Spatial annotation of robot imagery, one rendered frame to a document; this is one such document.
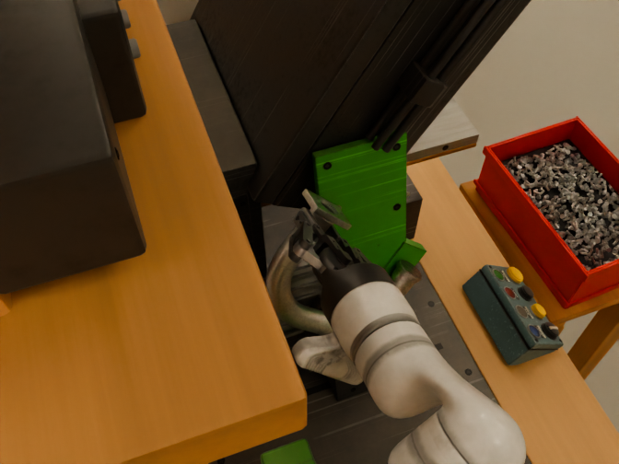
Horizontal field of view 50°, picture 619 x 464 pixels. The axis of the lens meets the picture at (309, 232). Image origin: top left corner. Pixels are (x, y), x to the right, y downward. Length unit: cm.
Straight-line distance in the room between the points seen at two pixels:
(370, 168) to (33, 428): 55
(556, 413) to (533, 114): 188
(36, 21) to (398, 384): 38
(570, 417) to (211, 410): 80
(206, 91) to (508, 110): 201
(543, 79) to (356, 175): 222
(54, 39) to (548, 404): 87
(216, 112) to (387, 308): 38
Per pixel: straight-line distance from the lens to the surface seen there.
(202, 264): 34
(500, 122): 271
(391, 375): 55
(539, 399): 105
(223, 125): 83
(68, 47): 33
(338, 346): 63
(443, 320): 107
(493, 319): 106
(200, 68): 92
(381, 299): 60
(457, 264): 113
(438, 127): 100
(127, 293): 34
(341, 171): 77
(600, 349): 156
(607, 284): 127
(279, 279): 76
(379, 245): 86
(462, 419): 51
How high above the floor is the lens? 182
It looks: 54 degrees down
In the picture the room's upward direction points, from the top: straight up
